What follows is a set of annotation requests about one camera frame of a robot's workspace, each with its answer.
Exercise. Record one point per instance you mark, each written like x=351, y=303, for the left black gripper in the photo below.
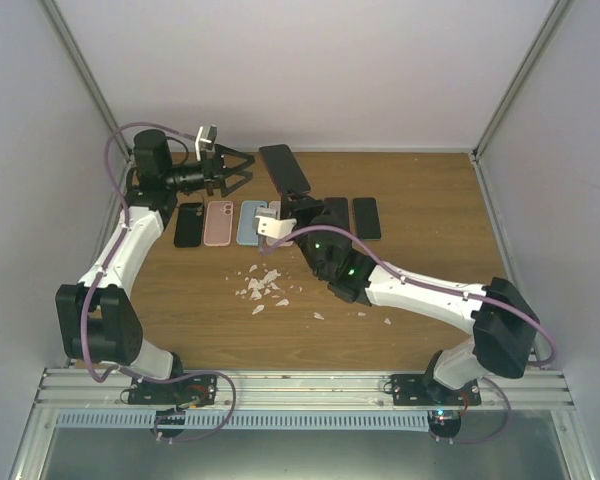
x=213, y=169

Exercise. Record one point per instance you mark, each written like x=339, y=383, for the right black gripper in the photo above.
x=302, y=205

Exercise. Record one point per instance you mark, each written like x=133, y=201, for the phone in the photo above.
x=338, y=210
x=366, y=218

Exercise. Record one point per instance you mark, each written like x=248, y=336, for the black phone face down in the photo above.
x=284, y=169

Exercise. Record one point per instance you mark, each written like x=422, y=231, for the blue phone case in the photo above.
x=246, y=233

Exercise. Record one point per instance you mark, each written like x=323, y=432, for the pink phone case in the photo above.
x=218, y=224

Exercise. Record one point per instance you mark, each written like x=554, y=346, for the black phone case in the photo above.
x=189, y=225

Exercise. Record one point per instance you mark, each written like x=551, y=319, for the beige phone case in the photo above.
x=275, y=205

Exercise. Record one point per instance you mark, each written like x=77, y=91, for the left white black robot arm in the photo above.
x=98, y=324

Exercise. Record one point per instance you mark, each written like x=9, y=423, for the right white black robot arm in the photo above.
x=500, y=325

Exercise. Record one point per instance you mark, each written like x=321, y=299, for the white debris pile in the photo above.
x=263, y=288

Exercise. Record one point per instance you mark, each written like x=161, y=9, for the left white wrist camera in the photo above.
x=204, y=142

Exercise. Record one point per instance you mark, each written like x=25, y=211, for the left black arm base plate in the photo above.
x=196, y=391

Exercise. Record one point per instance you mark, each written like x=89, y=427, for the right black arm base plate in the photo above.
x=418, y=389

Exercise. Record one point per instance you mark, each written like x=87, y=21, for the grey slotted cable duct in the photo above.
x=248, y=420

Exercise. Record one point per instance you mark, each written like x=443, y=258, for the left aluminium corner post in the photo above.
x=71, y=47

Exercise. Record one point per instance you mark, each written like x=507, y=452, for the aluminium corner post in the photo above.
x=71, y=47
x=540, y=42

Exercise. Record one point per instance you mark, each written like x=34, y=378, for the aluminium front rail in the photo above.
x=308, y=390

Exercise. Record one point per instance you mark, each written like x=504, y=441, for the right aluminium corner post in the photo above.
x=540, y=42

